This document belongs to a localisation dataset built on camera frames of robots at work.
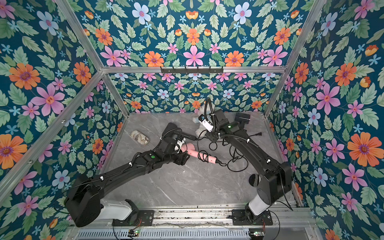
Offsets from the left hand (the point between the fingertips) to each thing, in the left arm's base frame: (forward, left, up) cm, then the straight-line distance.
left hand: (187, 153), depth 83 cm
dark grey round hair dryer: (+21, -2, -14) cm, 25 cm away
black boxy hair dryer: (+31, -41, -8) cm, 52 cm away
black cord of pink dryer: (-5, -9, +5) cm, 11 cm away
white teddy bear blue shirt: (+22, -9, -6) cm, 24 cm away
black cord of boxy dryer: (0, -30, -10) cm, 32 cm away
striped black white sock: (-14, -38, -13) cm, 42 cm away
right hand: (+10, -17, +9) cm, 22 cm away
